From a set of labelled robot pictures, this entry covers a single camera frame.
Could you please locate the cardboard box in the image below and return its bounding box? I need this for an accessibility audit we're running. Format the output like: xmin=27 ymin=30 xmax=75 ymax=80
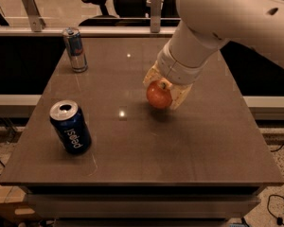
xmin=0 ymin=185 xmax=41 ymax=224

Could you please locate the black floor cable right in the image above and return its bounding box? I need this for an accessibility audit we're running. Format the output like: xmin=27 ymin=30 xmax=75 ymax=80
xmin=266 ymin=194 xmax=284 ymax=227

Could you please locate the blue pepsi can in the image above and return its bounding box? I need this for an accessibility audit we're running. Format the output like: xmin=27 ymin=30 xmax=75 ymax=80
xmin=49 ymin=100 xmax=92 ymax=154

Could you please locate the tall red bull can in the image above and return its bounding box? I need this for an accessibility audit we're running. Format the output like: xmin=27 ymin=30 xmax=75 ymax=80
xmin=62 ymin=27 xmax=88 ymax=73

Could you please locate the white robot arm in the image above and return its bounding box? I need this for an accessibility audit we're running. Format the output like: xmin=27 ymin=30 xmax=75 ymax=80
xmin=143 ymin=0 xmax=284 ymax=110

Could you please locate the red apple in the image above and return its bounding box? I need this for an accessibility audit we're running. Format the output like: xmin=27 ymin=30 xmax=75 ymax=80
xmin=146 ymin=80 xmax=172 ymax=109

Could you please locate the middle metal glass bracket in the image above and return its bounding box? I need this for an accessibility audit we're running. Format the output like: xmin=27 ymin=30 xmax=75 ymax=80
xmin=151 ymin=0 xmax=162 ymax=33

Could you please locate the metal glass bracket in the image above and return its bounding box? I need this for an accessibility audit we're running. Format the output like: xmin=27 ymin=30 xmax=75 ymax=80
xmin=21 ymin=0 xmax=45 ymax=32
xmin=151 ymin=0 xmax=162 ymax=33

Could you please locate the black office chair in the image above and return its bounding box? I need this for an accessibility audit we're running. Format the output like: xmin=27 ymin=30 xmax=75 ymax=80
xmin=80 ymin=0 xmax=180 ymax=26

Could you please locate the left metal glass bracket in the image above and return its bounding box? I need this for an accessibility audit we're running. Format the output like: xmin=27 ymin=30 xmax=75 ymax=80
xmin=21 ymin=0 xmax=45 ymax=32

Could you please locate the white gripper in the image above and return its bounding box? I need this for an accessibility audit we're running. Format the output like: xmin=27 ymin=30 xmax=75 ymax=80
xmin=143 ymin=43 xmax=203 ymax=110

